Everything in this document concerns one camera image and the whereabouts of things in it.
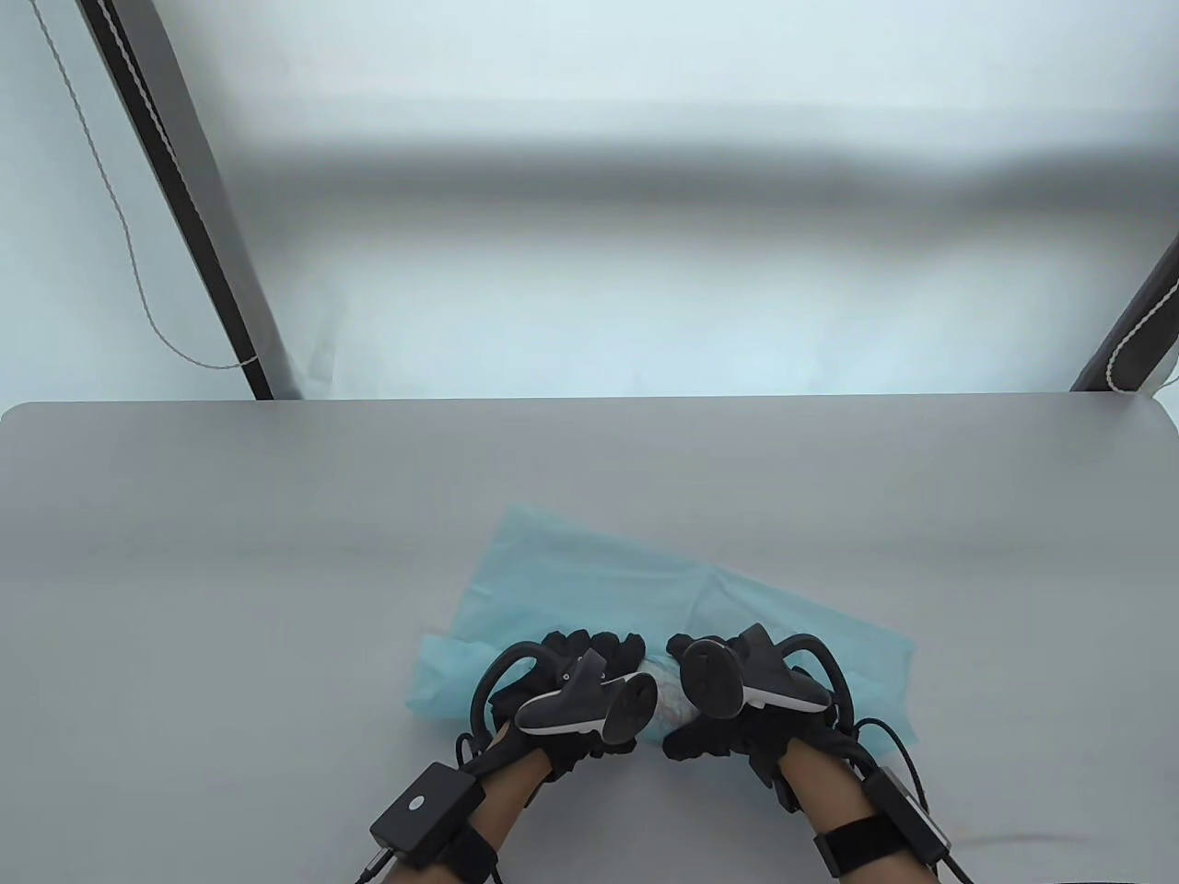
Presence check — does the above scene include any person's right forearm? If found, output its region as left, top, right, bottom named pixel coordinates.
left=783, top=737, right=913, bottom=884

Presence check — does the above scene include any colourful floral cylinder can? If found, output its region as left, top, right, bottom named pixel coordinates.
left=645, top=658, right=696, bottom=738

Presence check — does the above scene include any person's left forearm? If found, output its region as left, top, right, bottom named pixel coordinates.
left=470, top=746, right=549, bottom=857

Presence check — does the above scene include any dark metal frame pole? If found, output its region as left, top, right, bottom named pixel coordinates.
left=1071, top=235, right=1179, bottom=394
left=76, top=0, right=305, bottom=401

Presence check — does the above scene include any black wrist strap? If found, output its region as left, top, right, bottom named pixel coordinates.
left=442, top=824, right=500, bottom=884
left=812, top=810, right=917, bottom=878

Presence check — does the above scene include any white twisted cord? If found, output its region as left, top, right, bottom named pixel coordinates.
left=1101, top=272, right=1179, bottom=392
left=28, top=0, right=261, bottom=372

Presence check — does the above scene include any person's left hand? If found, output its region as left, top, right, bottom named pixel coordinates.
left=486, top=629, right=648, bottom=784

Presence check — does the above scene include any black and white controller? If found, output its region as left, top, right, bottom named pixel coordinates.
left=470, top=642, right=660, bottom=745
left=680, top=623, right=853, bottom=721

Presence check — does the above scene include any light blue gift wrapping paper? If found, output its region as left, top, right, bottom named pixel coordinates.
left=408, top=503, right=922, bottom=751

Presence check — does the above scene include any black wrist sensor box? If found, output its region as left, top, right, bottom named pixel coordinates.
left=861, top=766, right=951, bottom=862
left=370, top=762, right=486, bottom=871

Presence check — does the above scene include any person's right hand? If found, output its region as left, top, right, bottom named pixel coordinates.
left=663, top=623, right=862, bottom=788

